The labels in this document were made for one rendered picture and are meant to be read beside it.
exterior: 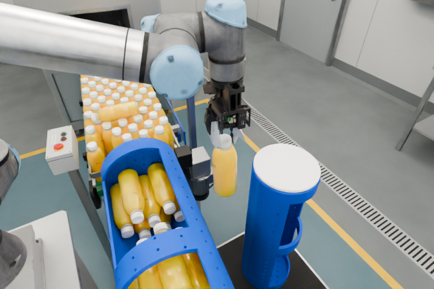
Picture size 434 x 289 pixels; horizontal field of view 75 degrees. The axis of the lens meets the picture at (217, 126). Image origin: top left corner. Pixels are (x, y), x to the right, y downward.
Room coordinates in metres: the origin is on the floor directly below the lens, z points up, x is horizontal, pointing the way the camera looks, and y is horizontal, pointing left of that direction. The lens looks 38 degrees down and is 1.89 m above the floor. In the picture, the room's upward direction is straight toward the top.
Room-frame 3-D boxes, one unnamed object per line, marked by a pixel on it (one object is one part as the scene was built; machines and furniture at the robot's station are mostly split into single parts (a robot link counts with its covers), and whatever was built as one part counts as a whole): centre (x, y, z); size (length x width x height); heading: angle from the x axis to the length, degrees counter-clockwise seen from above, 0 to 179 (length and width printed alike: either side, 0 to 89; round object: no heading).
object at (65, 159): (0.92, 0.68, 1.05); 0.20 x 0.10 x 0.10; 23
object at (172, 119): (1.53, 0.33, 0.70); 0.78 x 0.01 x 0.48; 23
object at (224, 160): (0.56, -0.02, 1.30); 0.07 x 0.07 x 0.19
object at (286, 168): (0.83, -0.29, 1.03); 0.28 x 0.28 x 0.01
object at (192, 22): (0.51, 0.08, 1.70); 0.11 x 0.11 x 0.08; 9
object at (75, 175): (0.92, 0.68, 0.50); 0.04 x 0.04 x 1.00; 23
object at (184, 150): (0.96, 0.16, 0.95); 0.10 x 0.07 x 0.10; 113
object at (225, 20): (0.54, -0.01, 1.70); 0.09 x 0.08 x 0.11; 99
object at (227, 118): (0.53, -0.03, 1.55); 0.09 x 0.08 x 0.12; 22
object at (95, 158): (0.89, 0.53, 0.99); 0.07 x 0.07 x 0.19
